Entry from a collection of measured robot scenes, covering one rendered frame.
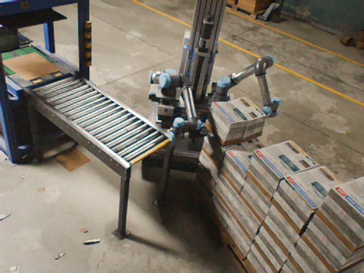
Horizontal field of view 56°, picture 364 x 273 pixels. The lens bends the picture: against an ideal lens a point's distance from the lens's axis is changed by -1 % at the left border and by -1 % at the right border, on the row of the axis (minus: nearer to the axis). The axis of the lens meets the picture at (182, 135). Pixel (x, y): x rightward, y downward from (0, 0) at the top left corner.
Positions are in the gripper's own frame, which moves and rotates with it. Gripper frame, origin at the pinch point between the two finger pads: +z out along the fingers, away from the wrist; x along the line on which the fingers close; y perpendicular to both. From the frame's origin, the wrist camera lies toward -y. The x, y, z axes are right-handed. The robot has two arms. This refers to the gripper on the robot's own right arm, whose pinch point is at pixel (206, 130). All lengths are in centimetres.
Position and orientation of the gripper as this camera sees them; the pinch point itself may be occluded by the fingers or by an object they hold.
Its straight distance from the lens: 288.8
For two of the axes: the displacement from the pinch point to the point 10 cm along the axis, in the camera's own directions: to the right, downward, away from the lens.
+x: -5.0, -6.0, 6.2
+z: 8.5, -2.1, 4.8
